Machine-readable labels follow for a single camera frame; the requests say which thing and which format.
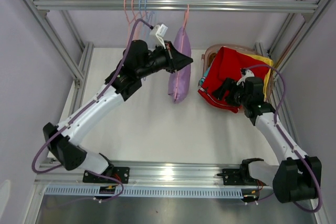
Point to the aluminium frame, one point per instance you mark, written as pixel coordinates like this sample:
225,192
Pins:
35,81

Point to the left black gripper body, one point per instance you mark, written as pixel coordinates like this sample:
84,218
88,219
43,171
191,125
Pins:
163,59

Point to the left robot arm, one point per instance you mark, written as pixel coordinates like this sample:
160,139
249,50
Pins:
64,139

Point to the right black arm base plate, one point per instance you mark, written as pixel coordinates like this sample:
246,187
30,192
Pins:
238,177

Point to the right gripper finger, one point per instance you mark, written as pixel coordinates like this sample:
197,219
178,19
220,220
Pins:
219,93
229,84

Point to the purple trousers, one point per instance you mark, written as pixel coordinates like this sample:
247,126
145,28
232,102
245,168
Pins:
181,72

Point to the yellow trousers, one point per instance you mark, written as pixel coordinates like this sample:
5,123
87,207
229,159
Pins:
267,76

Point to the pink translucent plastic basket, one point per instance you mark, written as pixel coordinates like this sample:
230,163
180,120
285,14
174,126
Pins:
207,59

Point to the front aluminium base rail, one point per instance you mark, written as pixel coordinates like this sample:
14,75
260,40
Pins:
151,174

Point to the blue hanger of teal trousers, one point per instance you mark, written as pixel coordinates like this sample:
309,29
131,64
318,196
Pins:
143,15

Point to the blue hanger of red trousers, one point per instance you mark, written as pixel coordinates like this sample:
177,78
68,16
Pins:
149,17

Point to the pink hanger of yellow trousers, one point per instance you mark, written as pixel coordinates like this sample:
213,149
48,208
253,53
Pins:
129,21

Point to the aluminium hanging rail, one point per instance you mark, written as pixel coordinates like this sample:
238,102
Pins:
291,7

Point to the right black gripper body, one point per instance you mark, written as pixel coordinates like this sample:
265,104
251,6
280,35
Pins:
237,97

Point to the white slotted cable duct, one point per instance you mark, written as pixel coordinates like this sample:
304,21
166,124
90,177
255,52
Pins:
104,192

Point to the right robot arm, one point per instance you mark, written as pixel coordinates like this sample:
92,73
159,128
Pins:
298,176

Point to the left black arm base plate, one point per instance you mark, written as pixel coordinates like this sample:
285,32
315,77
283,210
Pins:
121,174

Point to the teal trousers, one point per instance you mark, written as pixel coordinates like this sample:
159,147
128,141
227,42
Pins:
203,78

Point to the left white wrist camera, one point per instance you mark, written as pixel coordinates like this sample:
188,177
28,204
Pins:
157,33

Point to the red trousers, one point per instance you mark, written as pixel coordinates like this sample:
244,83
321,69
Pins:
227,63

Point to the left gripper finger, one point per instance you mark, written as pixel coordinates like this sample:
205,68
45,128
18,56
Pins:
179,48
181,62

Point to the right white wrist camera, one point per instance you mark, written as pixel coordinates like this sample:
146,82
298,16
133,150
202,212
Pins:
245,73

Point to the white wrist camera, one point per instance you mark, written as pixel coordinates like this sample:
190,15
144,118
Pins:
157,33
245,73

